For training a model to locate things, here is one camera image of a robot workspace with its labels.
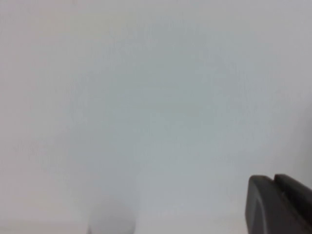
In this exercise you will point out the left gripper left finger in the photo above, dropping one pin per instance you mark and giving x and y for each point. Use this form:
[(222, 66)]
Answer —
[(265, 209)]

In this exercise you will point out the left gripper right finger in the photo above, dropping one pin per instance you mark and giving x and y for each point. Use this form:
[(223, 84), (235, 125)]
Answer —
[(299, 207)]

